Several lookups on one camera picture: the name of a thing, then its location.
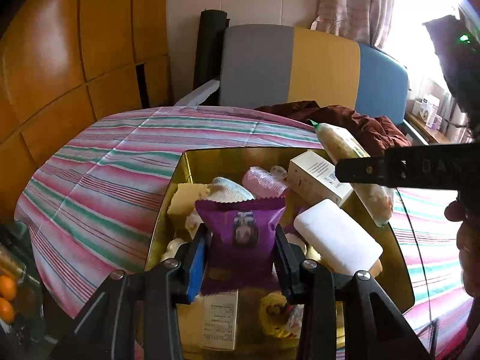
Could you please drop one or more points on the wooden wardrobe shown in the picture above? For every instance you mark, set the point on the wooden wardrobe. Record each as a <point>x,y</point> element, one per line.
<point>68,63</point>

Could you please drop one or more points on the white boxes on shelf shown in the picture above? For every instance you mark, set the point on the white boxes on shelf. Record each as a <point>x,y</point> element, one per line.
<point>426,109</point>

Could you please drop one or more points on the striped pink green bedsheet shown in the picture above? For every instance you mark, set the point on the striped pink green bedsheet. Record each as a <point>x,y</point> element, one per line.
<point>92,207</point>

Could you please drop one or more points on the black rolled mat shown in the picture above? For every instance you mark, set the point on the black rolled mat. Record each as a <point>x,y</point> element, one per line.
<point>210,39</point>

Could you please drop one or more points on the dark red blanket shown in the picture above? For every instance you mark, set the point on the dark red blanket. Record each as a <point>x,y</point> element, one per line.
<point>375,135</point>

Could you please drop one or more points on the small white plastic ball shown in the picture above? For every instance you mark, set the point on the small white plastic ball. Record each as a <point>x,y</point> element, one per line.
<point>172,248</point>

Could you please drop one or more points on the person's right hand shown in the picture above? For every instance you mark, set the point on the person's right hand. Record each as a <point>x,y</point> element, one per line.
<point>467,242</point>

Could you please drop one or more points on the orange fruit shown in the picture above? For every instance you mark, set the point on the orange fruit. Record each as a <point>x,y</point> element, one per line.
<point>8,287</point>
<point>7,312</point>

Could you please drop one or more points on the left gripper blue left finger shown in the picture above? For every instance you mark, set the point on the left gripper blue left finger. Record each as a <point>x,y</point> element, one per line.
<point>195,262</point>

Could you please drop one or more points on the yellow knitted sock bundle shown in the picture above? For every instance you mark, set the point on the yellow knitted sock bundle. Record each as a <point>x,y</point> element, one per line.
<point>278,318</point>

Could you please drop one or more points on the wooden side shelf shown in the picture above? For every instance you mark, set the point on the wooden side shelf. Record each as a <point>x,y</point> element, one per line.
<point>432,136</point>

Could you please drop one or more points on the grey yellow blue headboard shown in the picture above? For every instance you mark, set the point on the grey yellow blue headboard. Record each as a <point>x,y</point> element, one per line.
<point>266,64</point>

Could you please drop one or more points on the tan sponge in tray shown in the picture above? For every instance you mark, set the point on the tan sponge in tray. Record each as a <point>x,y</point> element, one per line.
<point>182,202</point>

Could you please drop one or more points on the gold metal tray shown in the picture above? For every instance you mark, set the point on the gold metal tray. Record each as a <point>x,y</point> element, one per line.
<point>201,167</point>

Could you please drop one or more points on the pink patterned curtain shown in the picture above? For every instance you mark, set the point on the pink patterned curtain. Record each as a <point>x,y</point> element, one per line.
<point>364,21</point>

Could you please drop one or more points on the pink hair roller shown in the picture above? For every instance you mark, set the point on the pink hair roller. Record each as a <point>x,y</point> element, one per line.
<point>262,183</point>

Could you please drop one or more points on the purple snack packet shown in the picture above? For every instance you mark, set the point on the purple snack packet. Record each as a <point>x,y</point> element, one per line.
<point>241,250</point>

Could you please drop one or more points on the green white small box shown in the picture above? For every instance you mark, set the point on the green white small box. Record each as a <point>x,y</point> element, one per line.
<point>220,320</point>

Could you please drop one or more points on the cream fluffy sock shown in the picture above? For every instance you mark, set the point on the cream fluffy sock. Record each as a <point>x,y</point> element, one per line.
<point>223,190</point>

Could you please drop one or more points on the cream cardboard box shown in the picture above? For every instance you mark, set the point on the cream cardboard box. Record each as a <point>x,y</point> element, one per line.
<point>313,178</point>

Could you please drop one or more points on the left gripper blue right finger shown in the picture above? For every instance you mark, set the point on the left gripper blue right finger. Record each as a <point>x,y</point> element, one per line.
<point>287,260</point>

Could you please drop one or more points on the white foam block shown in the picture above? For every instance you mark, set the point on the white foam block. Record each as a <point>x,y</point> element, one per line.
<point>340,241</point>

